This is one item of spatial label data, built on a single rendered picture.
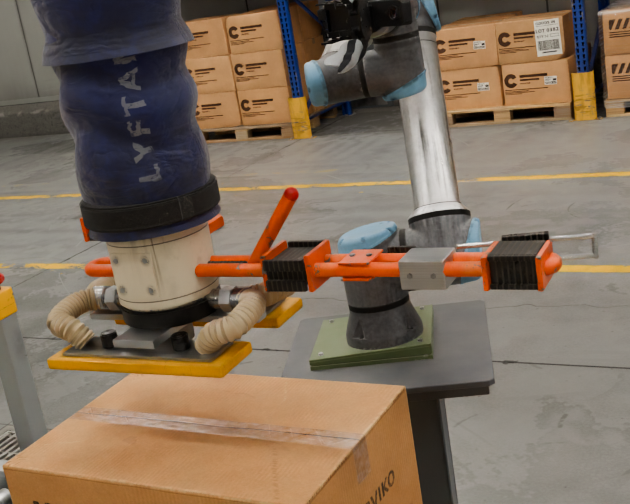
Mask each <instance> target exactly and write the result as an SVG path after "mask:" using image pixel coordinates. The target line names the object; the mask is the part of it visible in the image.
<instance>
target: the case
mask: <svg viewBox="0 0 630 504"><path fill-rule="evenodd" d="M2 467H3V471H4V474H5V478H6V481H7V485H8V488H9V492H10V495H11V499H12V502H13V504H423V503H422V496H421V489H420V482H419V475H418V468H417V461H416V454H415V448H414V441H413V434H412V427H411V420H410V413H409V406H408V399H407V393H406V387H405V386H398V385H383V384H369V383H354V382H340V381H325V380H311V379H296V378H281V377H267V376H252V375H238V374H227V375H225V376H224V377H223V378H213V377H193V376H174V375H155V374H136V373H131V374H129V375H128V376H127V377H125V378H124V379H122V380H121V381H120V382H118V383H117V384H115V385H114V386H113V387H111V388H110V389H108V390H107V391H106V392H104V393H103V394H101V395H100V396H99V397H97V398H96V399H95V400H93V401H92V402H90V403H89V404H88V405H86V406H85V407H83V408H82V409H81V410H79V411H78V412H76V413H75V414H74V415H72V416H71V417H69V418H68V419H67V420H65V421H64V422H62V423H61V424H60V425H58V426H57V427H55V428H54V429H53V430H51V431H50V432H48V433H47V434H46V435H44V436H43V437H41V438H40V439H39V440H37V441H36V442H34V443H33V444H32V445H30V446H29V447H27V448H26V449H25V450H23V451H22V452H20V453H19V454H18V455H16V456H15V457H13V458H12V459H11V460H9V461H8V462H6V463H5V464H4V465H3V466H2Z"/></svg>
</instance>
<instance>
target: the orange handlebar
mask: <svg viewBox="0 0 630 504"><path fill-rule="evenodd" d="M208 225H209V230H210V234H211V233H213V232H214V231H216V230H217V229H219V228H221V227H222V226H224V219H223V216H221V215H220V214H218V215H217V216H215V217H214V218H212V219H211V220H209V221H208ZM382 252H383V249H357V250H353V251H351V252H350V253H349V254H326V255H325V257H324V263H315V264H314V267H313V272H314V275H315V277H343V278H342V279H341V281H372V280H373V279H374V278H375V277H400V271H399V267H398V261H399V260H400V259H401V258H402V257H403V256H404V255H405V254H406V253H382ZM484 253H485V252H454V254H453V262H446V263H445V266H444V270H443V273H444V274H445V276H446V277H482V269H481V260H480V258H481V257H482V255H483V254H484ZM250 256H251V255H212V256H211V258H210V261H241V260H242V261H244V260H245V261H248V260H249V258H250ZM561 267H562V258H561V257H560V256H559V255H558V254H556V253H553V252H551V253H550V256H549V258H548V259H547V260H546V261H545V266H544V271H545V275H546V276H549V275H552V274H554V273H556V272H558V271H559V270H560V268H561ZM84 271H85V273H86V274H87V275H88V276H90V277H114V275H113V270H112V266H111V262H110V257H101V258H97V259H94V260H92V261H90V262H89V263H87V264H86V266H85V269H84ZM195 274H196V275H197V276H198V277H263V275H262V269H261V264H260V263H209V264H198V265H197V266H196V268H195Z"/></svg>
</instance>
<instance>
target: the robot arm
mask: <svg viewBox="0 0 630 504"><path fill-rule="evenodd" d="M322 5H324V6H323V9H320V10H317V14H318V20H319V21H321V20H326V21H323V22H322V25H323V30H325V35H326V38H329V40H328V41H326V42H324V43H321V45H326V47H325V49H324V52H323V54H322V56H321V58H320V59H319V60H316V61H315V60H311V61H310V62H307V63H305V65H304V74H305V80H306V85H307V90H308V94H309V98H310V101H311V103H312V105H313V106H316V107H318V106H327V105H330V104H335V103H341V102H346V101H352V100H357V99H362V98H367V97H376V96H381V95H383V96H382V98H383V99H384V100H385V101H394V100H399V103H400V110H401V117H402V124H403V131H404V138H405V145H406V152H407V159H408V166H409V173H410V180H411V187H412V194H413V201H414V211H413V213H412V214H411V215H410V217H409V218H408V224H409V228H407V229H401V230H397V225H396V224H395V223H394V222H390V221H381V222H375V223H371V224H368V225H364V226H360V227H358V228H355V229H353V230H351V231H349V232H347V233H345V234H344V235H342V236H341V237H340V239H339V240H338V253H339V254H349V253H350V252H351V251H353V250H357V249H383V252H382V253H388V250H387V247H388V246H416V248H455V250H456V252H482V247H481V248H469V249H458V250H457V248H456V244H466V243H477V242H482V239H481V229H480V220H479V218H476V217H473V218H471V213H470V209H468V208H467V207H466V206H464V205H463V204H462V203H461V202H460V196H459V189H458V183H457V176H456V169H455V163H454V156H453V149H452V143H451V136H450V129H449V123H448V116H447V109H446V103H445V96H444V89H443V83H442V76H441V69H440V63H439V56H438V49H437V43H436V39H437V36H436V32H438V31H439V30H441V24H440V21H439V17H438V14H437V10H436V7H435V3H434V0H333V1H326V2H323V3H319V4H316V5H315V6H322ZM326 29H328V30H326ZM372 44H374V50H369V51H367V48H368V47H369V46H370V45H372ZM344 286H345V291H346V296H347V301H348V306H349V318H348V324H347V330H346V338H347V343H348V345H349V346H351V347H353V348H356V349H362V350H377V349H385V348H390V347H395V346H399V345H402V344H405V343H407V342H410V341H412V340H414V339H416V338H417V337H419V336H420V335H421V334H422V332H423V330H424V329H423V323H422V320H421V318H420V316H419V314H418V313H417V311H416V309H415V308H414V306H413V305H412V303H411V301H410V297H409V291H415V290H403V289H402V288H401V281H400V277H375V278H374V279H373V280H372V281H344Z"/></svg>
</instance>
